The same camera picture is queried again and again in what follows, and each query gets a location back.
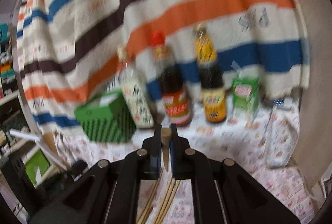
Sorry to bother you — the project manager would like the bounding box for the clear cooking wine bottle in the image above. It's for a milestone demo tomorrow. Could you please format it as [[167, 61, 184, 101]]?
[[117, 46, 154, 129]]

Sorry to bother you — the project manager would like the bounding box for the green checkered box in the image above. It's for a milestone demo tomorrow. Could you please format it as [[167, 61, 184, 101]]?
[[74, 90, 136, 143]]

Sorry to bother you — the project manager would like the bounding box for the striped Hermes Paris cloth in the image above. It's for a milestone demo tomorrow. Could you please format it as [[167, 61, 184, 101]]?
[[16, 0, 310, 134]]

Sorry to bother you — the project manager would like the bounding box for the red-capped dark sauce bottle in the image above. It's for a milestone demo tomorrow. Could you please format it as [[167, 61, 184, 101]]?
[[149, 31, 192, 126]]

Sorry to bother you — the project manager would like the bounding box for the yellow-label oyster sauce bottle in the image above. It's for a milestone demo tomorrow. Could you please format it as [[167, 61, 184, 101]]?
[[193, 24, 227, 124]]

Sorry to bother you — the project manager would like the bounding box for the brown wooden shelf board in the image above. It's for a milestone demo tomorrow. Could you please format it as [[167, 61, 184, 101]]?
[[293, 0, 331, 188]]

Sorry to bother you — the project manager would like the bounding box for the baby bear print tablecloth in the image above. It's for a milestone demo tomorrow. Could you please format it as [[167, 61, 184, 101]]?
[[54, 104, 315, 223]]

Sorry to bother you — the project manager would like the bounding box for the green milk drink carton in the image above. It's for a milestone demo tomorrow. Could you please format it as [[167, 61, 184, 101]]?
[[231, 61, 259, 124]]

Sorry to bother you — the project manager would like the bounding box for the wooden chopstick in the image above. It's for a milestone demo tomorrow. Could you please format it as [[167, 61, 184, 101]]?
[[154, 179, 176, 223], [153, 177, 175, 224], [159, 180, 181, 224], [160, 127, 172, 172], [136, 168, 164, 223]]

